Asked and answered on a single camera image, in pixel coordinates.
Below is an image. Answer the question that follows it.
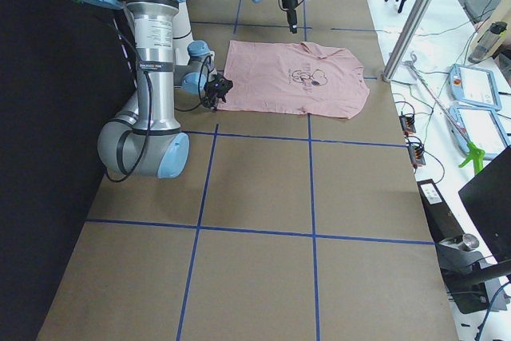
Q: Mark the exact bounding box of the far blue teach pendant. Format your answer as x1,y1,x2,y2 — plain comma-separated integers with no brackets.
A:
449,64,502,111

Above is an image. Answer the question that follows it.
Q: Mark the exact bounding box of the far orange connector block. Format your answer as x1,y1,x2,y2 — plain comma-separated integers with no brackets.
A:
399,114,416,137

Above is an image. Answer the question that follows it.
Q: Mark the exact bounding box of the blue teach pendant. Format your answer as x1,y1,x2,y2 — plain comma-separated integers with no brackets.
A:
449,64,502,111
449,105,510,161

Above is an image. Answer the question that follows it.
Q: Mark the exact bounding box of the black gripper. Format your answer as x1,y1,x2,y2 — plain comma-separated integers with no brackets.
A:
201,87,219,112
281,0,298,34

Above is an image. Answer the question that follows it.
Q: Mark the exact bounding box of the black box with label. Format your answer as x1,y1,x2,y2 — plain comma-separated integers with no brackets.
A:
417,179,465,243

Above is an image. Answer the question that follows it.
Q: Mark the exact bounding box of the aluminium frame post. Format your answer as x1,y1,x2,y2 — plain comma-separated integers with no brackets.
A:
382,0,431,82

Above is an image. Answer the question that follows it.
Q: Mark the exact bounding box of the clear water bottle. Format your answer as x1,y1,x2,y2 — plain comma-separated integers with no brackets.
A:
468,21,509,64

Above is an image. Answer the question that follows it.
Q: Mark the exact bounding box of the green handled reacher grabber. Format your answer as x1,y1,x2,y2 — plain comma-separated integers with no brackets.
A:
403,52,485,175

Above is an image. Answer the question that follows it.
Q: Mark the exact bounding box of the pink Snoopy t-shirt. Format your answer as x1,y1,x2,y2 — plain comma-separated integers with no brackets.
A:
218,40,370,119

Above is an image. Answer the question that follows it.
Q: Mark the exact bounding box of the black monitor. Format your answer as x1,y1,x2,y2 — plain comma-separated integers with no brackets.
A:
458,148,511,261

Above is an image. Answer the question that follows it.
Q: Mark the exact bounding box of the near blue teach pendant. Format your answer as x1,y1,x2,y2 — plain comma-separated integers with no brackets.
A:
449,105,510,161

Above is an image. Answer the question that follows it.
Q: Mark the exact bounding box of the orange connector block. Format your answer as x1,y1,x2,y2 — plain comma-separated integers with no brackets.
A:
406,136,426,169
399,114,416,137

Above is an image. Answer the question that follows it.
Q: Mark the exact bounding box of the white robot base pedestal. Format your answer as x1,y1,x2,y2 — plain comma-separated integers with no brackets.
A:
151,0,216,90

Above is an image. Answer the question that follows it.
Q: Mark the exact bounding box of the near orange connector block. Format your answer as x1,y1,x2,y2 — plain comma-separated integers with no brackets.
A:
406,136,426,169

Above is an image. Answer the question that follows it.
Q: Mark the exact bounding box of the black clamp mount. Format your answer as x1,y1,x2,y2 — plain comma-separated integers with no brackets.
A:
435,238,510,315

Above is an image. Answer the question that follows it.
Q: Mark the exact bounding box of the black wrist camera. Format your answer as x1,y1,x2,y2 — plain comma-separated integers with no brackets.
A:
206,74,233,102

